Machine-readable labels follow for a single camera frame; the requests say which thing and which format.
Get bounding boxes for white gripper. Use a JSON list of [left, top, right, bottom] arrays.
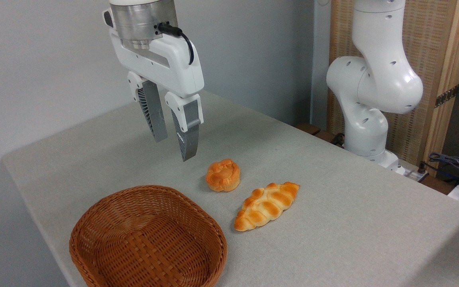
[[103, 9, 205, 162]]

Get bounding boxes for round orange bread bun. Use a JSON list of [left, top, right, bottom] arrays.
[[206, 159, 241, 192]]

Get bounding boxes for brown woven wicker basket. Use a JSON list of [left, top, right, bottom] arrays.
[[69, 185, 228, 287]]

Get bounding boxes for long braided bread loaf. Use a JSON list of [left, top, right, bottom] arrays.
[[234, 182, 300, 232]]

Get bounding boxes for dark brown wooden board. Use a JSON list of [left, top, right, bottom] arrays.
[[295, 123, 345, 147]]

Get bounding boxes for grey tablecloth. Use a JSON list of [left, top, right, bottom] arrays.
[[2, 90, 459, 287]]

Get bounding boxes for wooden woven screen panel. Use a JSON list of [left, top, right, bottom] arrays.
[[329, 0, 459, 173]]

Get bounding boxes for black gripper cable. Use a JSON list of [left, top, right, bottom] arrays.
[[157, 22, 195, 65]]

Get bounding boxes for bundle of dark cables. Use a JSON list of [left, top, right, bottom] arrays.
[[419, 152, 459, 190]]

